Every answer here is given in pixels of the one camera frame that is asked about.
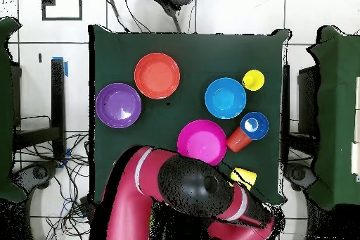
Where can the pink plastic bowl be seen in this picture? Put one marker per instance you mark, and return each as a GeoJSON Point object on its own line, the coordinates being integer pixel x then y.
{"type": "Point", "coordinates": [201, 141]}

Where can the light blue plastic bowl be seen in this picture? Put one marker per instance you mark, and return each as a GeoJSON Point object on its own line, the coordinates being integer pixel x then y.
{"type": "Point", "coordinates": [225, 98]}

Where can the lemon yellow plastic cup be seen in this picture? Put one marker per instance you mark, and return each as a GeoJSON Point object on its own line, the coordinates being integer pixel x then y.
{"type": "Point", "coordinates": [253, 80]}

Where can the black chair base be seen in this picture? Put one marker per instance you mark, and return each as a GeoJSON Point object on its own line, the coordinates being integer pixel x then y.
{"type": "Point", "coordinates": [36, 173]}

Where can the dark green tablecloth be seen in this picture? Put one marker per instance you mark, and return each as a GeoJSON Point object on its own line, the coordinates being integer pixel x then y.
{"type": "Point", "coordinates": [225, 54]}

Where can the small dark blue bowl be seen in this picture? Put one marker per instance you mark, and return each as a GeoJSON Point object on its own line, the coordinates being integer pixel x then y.
{"type": "Point", "coordinates": [260, 131]}

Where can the large shallow orange bowl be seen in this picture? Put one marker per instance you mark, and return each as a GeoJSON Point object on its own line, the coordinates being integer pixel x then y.
{"type": "Point", "coordinates": [157, 76]}

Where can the blue tape strip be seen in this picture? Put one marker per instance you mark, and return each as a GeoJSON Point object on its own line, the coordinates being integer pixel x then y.
{"type": "Point", "coordinates": [66, 69]}

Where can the green cloth side table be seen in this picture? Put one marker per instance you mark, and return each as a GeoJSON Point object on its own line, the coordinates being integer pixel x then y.
{"type": "Point", "coordinates": [5, 110]}
{"type": "Point", "coordinates": [337, 82]}

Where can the black stand frame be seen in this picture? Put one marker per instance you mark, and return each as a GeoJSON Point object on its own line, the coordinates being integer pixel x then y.
{"type": "Point", "coordinates": [308, 96]}
{"type": "Point", "coordinates": [57, 96]}

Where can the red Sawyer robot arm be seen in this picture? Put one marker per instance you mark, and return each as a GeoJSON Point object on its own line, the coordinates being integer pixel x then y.
{"type": "Point", "coordinates": [126, 195]}

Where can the red-orange plastic cup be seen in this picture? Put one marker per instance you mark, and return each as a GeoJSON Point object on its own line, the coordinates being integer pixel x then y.
{"type": "Point", "coordinates": [237, 142]}

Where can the purple plastic bowl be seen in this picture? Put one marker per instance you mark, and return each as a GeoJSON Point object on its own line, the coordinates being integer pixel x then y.
{"type": "Point", "coordinates": [118, 105]}

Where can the black square frame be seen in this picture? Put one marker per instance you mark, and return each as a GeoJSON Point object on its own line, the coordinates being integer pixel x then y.
{"type": "Point", "coordinates": [62, 19]}

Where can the golden yellow plastic cup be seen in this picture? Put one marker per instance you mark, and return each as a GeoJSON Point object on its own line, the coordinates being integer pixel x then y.
{"type": "Point", "coordinates": [249, 176]}

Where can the grey chair base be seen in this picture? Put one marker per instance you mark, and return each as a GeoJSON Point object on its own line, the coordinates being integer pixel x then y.
{"type": "Point", "coordinates": [298, 173]}

